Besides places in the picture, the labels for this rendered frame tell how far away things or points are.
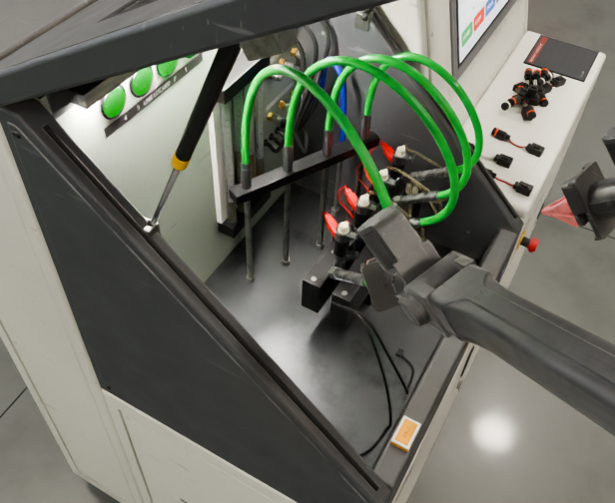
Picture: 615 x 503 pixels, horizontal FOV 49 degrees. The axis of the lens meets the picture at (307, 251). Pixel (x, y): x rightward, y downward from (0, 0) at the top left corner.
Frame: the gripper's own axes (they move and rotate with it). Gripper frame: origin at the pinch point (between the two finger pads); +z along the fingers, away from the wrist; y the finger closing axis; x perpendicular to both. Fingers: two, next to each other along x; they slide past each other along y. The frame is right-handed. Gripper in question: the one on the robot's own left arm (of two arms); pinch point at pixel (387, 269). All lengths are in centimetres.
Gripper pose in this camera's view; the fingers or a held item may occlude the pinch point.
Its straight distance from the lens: 98.2
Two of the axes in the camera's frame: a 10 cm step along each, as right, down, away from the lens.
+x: 3.5, 9.3, 1.0
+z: -1.2, -0.7, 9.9
